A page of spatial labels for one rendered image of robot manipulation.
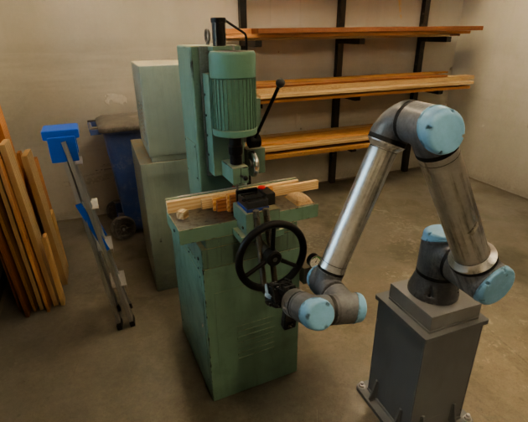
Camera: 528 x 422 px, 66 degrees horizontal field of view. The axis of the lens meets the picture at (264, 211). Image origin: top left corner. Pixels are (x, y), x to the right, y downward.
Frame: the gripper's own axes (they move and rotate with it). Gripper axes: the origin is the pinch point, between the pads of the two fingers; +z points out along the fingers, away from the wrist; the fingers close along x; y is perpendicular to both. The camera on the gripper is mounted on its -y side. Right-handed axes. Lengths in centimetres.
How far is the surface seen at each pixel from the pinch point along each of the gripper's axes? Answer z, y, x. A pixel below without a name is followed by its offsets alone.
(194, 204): 31.6, 35.3, 13.8
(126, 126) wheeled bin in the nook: 186, 94, 18
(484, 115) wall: 180, 67, -346
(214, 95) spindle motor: 14, 75, 3
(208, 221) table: 19.1, 28.6, 12.6
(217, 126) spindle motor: 17, 64, 3
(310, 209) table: 16.5, 25.4, -30.9
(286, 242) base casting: 20.9, 13.3, -19.5
